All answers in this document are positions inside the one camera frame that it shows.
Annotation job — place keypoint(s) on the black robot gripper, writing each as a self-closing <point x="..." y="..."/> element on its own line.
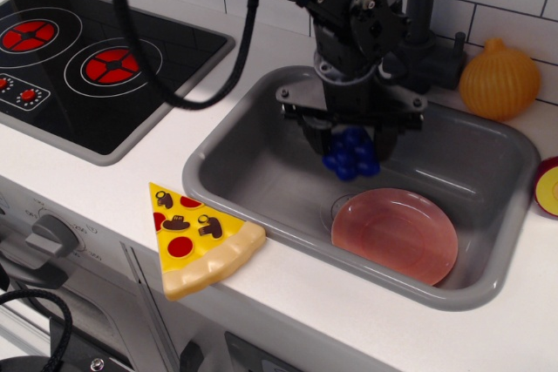
<point x="320" y="106"/>

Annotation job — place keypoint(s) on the blue toy blueberries cluster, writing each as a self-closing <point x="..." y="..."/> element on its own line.
<point x="352" y="154"/>

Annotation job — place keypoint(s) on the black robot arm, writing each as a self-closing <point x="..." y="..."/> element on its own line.
<point x="352" y="39"/>

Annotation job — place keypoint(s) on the grey plastic sink basin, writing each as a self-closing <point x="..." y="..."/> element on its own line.
<point x="257" y="165"/>

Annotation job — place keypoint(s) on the pink plastic plate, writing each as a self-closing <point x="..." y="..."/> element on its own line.
<point x="400" y="230"/>

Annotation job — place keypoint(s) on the dark grey toy faucet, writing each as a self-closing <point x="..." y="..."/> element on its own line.
<point x="420" y="61"/>

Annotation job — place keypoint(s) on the yellow toy onion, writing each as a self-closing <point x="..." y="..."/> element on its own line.
<point x="500" y="83"/>

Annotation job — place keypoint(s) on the toy pizza slice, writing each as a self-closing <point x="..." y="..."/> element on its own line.
<point x="198" y="245"/>

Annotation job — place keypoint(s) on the purple yellow toy fruit half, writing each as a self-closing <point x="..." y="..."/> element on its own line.
<point x="545" y="190"/>

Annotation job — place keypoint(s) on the black toy stove top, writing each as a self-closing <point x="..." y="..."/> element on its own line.
<point x="68" y="78"/>

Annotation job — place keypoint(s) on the grey toy oven front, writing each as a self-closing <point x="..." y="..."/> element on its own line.
<point x="116" y="324"/>

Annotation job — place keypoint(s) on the grey oven knob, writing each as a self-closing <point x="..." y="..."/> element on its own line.
<point x="51" y="236"/>

